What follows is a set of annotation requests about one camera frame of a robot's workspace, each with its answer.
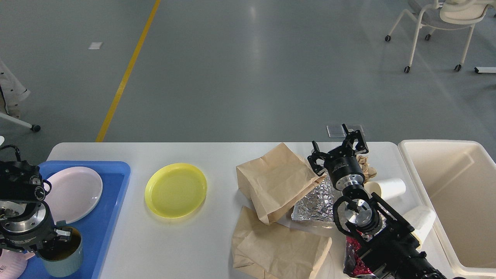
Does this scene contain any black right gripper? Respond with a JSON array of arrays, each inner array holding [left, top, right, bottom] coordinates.
[[308, 124, 369, 192]]

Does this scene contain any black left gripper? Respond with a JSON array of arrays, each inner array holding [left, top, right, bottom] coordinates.
[[0, 201, 74, 252]]

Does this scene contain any teal green mug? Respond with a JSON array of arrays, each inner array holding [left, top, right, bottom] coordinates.
[[37, 220, 84, 277]]

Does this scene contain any pink mug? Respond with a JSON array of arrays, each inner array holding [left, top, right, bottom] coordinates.
[[0, 249, 35, 279]]

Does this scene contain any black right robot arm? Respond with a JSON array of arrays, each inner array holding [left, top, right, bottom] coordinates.
[[308, 125, 445, 279]]

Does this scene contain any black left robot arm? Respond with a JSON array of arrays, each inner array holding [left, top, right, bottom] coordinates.
[[0, 145, 73, 254]]

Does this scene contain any metal floor socket plate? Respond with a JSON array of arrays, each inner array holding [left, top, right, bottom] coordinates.
[[326, 125, 366, 138]]

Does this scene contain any blue plastic tray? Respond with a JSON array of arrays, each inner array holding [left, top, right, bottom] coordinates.
[[39, 160, 131, 279]]

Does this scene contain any crumpled brown paper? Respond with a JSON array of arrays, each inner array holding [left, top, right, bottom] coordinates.
[[356, 154, 377, 183]]

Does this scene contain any pink plate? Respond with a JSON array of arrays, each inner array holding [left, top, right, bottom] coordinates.
[[45, 166, 103, 224]]

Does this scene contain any crumpled aluminium foil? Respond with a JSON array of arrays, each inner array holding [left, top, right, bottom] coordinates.
[[291, 177, 342, 228]]

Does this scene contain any upper white paper cup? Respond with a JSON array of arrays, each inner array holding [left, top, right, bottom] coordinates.
[[364, 178, 406, 201]]

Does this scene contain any white paper cup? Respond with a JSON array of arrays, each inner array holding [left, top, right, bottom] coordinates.
[[402, 205, 436, 250], [364, 178, 406, 201]]

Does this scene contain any upper brown paper bag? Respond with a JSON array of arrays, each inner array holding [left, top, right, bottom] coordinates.
[[236, 143, 327, 225]]

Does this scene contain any brown paper bag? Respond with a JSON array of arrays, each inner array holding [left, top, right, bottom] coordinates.
[[236, 143, 327, 225], [231, 207, 332, 279]]

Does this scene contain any white chair leg with caster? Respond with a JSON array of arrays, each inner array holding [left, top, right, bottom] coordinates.
[[0, 113, 41, 133]]

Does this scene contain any lower white paper cup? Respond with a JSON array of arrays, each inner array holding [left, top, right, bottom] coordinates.
[[402, 205, 436, 250]]

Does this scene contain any red foil snack wrapper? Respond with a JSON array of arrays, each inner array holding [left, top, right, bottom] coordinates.
[[343, 236, 374, 279]]

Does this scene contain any yellow plastic plate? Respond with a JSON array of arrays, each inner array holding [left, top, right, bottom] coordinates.
[[144, 163, 207, 219]]

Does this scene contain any lower brown paper bag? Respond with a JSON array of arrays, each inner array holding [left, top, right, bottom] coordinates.
[[231, 207, 332, 279]]

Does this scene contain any beige plastic bin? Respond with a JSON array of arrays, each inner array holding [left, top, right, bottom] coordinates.
[[398, 139, 496, 279]]

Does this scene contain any white polka-dot cloth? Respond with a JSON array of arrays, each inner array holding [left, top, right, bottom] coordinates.
[[0, 61, 31, 119]]

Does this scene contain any white bar on floor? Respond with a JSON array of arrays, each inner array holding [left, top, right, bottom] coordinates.
[[474, 66, 496, 74]]

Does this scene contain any white rolling chair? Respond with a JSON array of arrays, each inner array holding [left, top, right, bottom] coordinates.
[[384, 0, 495, 74]]

